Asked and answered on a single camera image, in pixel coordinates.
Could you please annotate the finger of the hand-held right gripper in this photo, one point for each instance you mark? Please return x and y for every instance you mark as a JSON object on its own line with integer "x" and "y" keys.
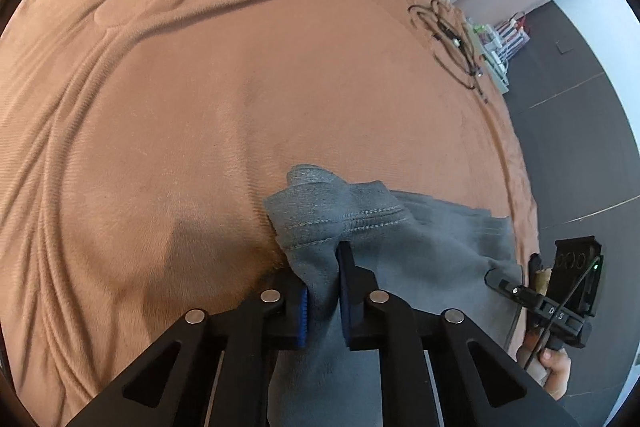
{"x": 510, "y": 287}

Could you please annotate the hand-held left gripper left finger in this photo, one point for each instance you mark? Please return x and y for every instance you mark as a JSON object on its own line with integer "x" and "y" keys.
{"x": 301, "y": 317}

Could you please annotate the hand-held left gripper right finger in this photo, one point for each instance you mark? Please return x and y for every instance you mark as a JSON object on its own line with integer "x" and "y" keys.
{"x": 350, "y": 307}

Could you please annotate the grey t-shirt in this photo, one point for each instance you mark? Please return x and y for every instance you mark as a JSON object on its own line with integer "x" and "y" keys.
{"x": 425, "y": 247}

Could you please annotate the person's right hand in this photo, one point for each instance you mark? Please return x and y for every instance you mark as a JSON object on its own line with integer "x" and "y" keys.
{"x": 555, "y": 369}

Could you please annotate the white nightstand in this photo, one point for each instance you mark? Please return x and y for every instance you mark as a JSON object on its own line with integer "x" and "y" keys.
{"x": 500, "y": 77}

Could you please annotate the orange-brown blanket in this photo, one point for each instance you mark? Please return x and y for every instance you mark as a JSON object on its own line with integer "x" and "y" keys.
{"x": 200, "y": 107}

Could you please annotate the pink striped bag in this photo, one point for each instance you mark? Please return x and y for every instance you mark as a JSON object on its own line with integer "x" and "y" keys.
{"x": 512, "y": 34}

